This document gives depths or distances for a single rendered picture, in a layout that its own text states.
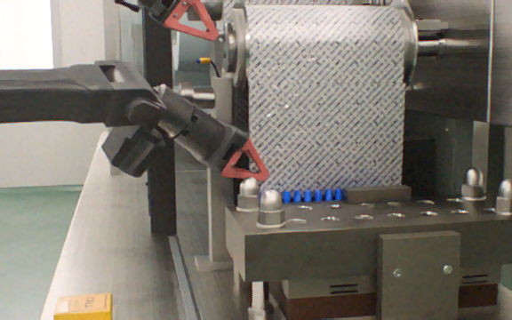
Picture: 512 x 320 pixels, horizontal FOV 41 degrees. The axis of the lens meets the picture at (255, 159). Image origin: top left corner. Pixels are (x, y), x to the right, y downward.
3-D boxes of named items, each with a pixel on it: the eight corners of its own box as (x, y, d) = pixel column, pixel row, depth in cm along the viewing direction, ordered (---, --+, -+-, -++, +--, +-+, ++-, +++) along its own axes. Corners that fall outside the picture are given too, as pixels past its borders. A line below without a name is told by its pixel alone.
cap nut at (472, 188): (454, 196, 101) (456, 165, 100) (477, 195, 101) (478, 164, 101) (467, 201, 97) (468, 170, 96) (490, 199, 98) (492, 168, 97)
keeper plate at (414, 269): (375, 320, 85) (377, 234, 83) (450, 314, 87) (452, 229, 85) (382, 327, 82) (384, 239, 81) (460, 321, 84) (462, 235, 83)
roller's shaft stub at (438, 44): (393, 60, 110) (394, 33, 109) (434, 60, 111) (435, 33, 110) (404, 60, 106) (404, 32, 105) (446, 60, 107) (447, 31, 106)
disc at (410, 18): (375, 84, 116) (382, -5, 112) (378, 84, 116) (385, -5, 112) (410, 103, 103) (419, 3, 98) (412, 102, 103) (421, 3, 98)
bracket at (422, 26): (400, 31, 110) (401, 19, 109) (434, 31, 111) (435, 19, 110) (413, 30, 105) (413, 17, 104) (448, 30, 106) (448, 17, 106)
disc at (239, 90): (230, 86, 112) (231, -6, 107) (233, 86, 112) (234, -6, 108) (245, 107, 98) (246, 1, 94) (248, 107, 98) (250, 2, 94)
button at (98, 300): (59, 312, 91) (58, 295, 91) (112, 308, 92) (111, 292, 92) (53, 333, 84) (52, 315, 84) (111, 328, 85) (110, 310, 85)
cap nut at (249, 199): (235, 206, 95) (234, 174, 94) (260, 205, 95) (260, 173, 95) (238, 212, 91) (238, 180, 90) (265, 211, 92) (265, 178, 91)
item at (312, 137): (249, 211, 101) (249, 85, 97) (399, 203, 105) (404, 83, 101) (250, 212, 100) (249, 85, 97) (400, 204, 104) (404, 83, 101)
